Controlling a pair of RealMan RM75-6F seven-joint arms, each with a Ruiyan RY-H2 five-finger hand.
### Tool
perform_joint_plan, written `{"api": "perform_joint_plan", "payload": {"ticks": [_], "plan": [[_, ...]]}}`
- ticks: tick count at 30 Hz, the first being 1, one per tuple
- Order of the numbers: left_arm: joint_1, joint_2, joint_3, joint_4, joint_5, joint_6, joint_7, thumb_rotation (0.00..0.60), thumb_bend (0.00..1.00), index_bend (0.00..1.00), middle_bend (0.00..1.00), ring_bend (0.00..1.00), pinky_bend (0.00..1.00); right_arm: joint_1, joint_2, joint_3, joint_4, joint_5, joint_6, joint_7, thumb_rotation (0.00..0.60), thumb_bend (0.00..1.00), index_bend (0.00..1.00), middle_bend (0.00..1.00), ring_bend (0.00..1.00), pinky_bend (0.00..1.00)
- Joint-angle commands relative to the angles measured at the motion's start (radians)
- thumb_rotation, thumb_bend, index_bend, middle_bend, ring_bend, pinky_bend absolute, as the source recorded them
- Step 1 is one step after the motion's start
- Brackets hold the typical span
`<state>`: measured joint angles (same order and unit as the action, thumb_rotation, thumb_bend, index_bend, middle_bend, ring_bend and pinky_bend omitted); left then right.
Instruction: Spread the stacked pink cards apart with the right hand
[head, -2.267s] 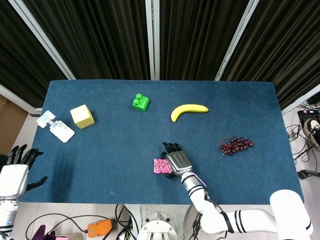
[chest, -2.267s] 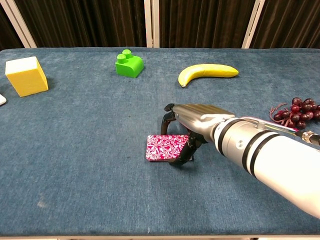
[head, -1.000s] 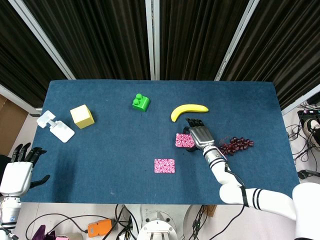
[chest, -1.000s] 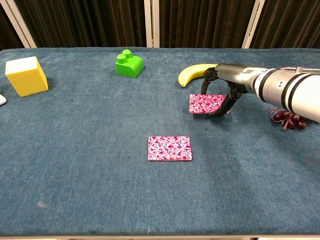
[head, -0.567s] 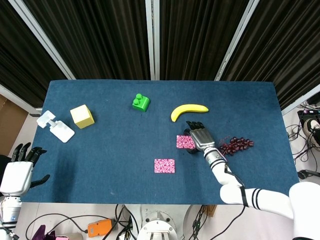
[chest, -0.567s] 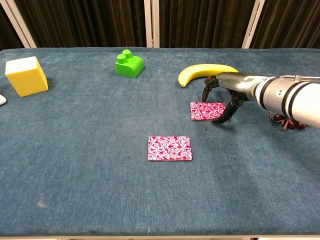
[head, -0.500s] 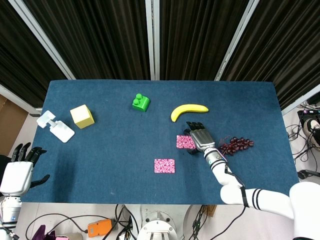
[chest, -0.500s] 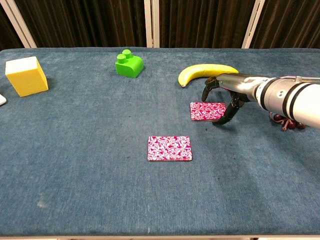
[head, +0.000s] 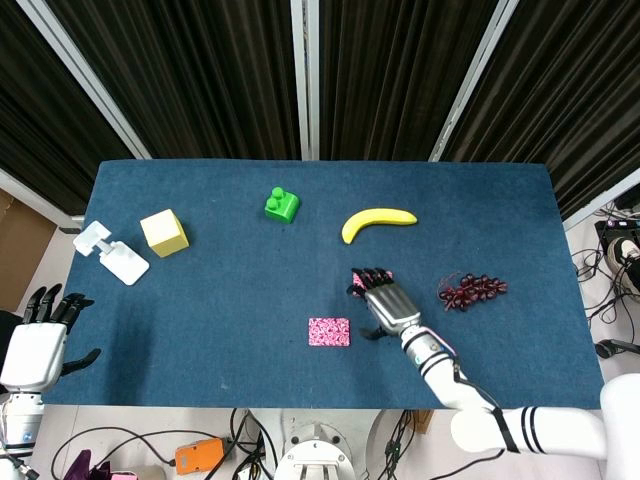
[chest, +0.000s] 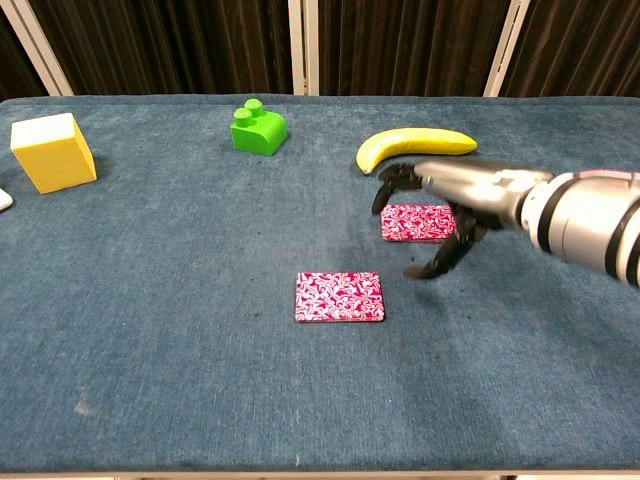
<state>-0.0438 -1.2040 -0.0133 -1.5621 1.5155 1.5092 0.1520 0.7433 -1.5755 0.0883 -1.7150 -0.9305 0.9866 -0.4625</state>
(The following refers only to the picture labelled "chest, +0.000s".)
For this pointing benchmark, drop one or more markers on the red white patterned rectangular box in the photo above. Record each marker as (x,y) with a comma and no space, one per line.
(415,223)
(340,297)

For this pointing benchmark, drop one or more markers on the white frame post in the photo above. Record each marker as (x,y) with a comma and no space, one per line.
(506,47)
(42,47)
(303,47)

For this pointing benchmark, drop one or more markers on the green toy building block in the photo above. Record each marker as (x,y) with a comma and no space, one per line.
(260,131)

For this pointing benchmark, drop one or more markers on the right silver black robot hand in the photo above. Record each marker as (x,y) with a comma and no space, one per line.
(475,187)

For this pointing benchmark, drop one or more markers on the white object at table edge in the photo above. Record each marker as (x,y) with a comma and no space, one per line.
(3,201)

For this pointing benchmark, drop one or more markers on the blue table cloth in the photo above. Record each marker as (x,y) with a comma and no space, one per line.
(200,350)

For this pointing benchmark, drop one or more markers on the dark pleated curtain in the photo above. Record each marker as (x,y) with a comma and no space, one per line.
(175,45)

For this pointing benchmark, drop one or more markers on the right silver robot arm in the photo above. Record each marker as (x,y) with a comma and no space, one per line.
(585,222)

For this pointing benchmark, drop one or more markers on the yellow foam cube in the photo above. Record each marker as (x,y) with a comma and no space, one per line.
(52,155)

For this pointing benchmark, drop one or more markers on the yellow plastic banana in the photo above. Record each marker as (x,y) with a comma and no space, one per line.
(400,144)

